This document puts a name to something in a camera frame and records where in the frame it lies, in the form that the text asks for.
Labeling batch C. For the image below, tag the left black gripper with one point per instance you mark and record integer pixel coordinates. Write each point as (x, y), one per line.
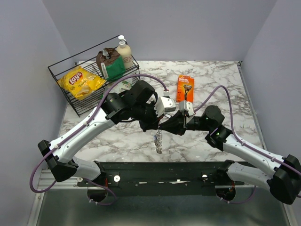
(154, 123)

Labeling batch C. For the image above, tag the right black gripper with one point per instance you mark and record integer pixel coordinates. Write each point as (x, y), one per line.
(176, 125)

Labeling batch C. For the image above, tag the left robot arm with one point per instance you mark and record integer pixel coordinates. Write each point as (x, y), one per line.
(113, 109)

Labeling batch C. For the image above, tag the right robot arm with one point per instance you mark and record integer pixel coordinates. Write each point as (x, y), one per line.
(280, 175)

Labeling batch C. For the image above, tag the orange Gillette razor box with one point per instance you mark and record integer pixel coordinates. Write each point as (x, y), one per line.
(185, 88)

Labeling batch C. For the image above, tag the green and white packet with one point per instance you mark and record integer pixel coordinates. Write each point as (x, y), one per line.
(120, 87)

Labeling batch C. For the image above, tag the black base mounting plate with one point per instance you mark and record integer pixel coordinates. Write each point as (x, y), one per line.
(162, 178)

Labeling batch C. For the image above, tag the brown and green bag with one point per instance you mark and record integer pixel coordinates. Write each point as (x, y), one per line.
(110, 63)

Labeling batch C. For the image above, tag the cream pump lotion bottle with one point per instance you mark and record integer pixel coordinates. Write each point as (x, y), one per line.
(125, 51)

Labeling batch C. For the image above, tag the yellow Lays chips bag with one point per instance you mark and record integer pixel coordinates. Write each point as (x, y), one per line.
(80, 82)

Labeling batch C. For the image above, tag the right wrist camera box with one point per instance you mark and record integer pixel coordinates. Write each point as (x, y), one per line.
(186, 108)

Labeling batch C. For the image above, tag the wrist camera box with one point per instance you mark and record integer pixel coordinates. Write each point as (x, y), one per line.
(186, 108)
(164, 105)

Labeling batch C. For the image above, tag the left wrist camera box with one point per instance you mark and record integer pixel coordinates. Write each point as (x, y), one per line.
(164, 105)

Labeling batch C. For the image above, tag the black wire basket rack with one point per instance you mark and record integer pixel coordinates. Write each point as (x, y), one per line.
(87, 60)

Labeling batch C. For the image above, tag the aluminium rail frame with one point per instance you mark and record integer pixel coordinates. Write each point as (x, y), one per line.
(67, 205)

